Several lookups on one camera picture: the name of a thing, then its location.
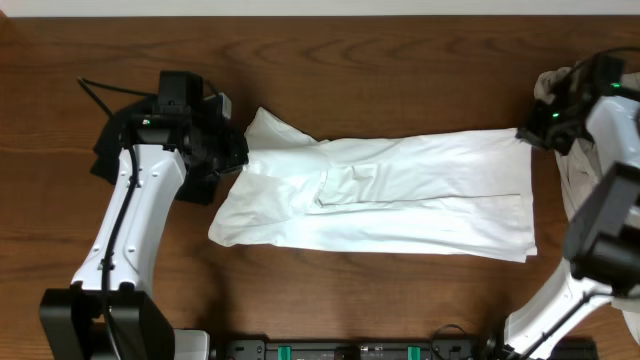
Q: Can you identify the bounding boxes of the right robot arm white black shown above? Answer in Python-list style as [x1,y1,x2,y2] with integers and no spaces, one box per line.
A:
[483,82,639,359]

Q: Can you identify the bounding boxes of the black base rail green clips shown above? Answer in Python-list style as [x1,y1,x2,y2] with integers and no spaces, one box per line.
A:
[172,327,599,360]

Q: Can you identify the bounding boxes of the black folded garment red trim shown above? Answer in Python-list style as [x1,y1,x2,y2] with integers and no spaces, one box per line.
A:
[91,97,219,205]

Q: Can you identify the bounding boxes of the grey beige garment pile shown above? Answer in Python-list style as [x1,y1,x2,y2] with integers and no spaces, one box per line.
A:
[532,67,640,346]

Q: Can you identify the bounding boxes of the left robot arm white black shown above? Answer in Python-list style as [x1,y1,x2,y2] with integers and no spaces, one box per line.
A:
[39,115,248,359]

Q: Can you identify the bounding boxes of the white t-shirt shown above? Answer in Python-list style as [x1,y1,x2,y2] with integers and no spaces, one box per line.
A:
[208,109,537,262]

